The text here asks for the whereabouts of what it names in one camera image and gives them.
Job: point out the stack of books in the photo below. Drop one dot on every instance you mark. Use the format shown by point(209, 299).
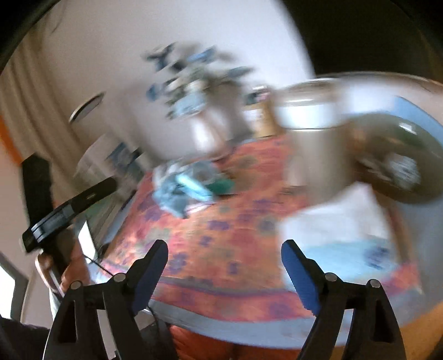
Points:
point(114, 166)

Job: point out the beige curtain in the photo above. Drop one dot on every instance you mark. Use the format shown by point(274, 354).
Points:
point(34, 100)

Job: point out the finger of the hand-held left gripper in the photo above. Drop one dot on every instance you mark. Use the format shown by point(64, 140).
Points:
point(95, 194)

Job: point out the blue and white artificial flowers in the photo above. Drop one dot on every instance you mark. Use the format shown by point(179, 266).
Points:
point(193, 79)

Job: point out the person's left hand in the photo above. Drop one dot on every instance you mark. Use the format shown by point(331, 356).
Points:
point(46, 271)

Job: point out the cardboard pen holder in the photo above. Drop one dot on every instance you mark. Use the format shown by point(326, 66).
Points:
point(264, 119)

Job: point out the white ribbed vase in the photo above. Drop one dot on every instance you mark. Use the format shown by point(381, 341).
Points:
point(214, 128)

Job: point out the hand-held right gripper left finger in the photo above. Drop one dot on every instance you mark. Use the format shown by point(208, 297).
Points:
point(148, 273)

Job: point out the person's left forearm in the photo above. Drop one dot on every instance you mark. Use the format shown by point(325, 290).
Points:
point(76, 263)

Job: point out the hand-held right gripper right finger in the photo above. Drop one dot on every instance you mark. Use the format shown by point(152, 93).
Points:
point(299, 273)

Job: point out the round brown plate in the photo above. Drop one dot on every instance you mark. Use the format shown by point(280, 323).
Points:
point(398, 162)

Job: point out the green pouch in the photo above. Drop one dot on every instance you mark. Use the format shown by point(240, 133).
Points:
point(221, 186)

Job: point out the round desk lamp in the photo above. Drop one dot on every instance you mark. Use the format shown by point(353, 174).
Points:
point(86, 108)

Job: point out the white sheet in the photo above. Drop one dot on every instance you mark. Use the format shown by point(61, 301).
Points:
point(339, 225)

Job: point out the translucent beige container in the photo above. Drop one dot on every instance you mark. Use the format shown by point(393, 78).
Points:
point(313, 145)

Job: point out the white plush toy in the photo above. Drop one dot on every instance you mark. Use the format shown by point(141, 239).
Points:
point(169, 197)

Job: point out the floral tablecloth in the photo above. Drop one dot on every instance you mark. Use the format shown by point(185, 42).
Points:
point(221, 249)

